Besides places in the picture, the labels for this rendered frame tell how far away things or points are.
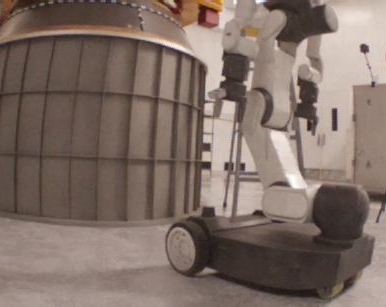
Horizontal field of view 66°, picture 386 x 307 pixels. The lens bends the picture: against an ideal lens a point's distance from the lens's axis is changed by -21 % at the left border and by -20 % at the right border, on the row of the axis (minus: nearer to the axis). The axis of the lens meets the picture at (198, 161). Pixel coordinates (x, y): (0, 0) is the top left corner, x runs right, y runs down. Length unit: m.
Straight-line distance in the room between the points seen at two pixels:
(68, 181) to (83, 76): 0.62
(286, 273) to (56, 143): 1.50
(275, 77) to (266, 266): 0.65
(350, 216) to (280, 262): 0.25
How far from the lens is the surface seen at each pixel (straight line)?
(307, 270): 1.03
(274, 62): 1.29
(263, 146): 1.25
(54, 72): 2.15
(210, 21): 3.12
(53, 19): 2.37
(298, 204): 1.12
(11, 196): 2.23
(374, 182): 4.53
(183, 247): 1.27
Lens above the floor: 0.41
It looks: level
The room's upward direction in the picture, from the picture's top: 3 degrees clockwise
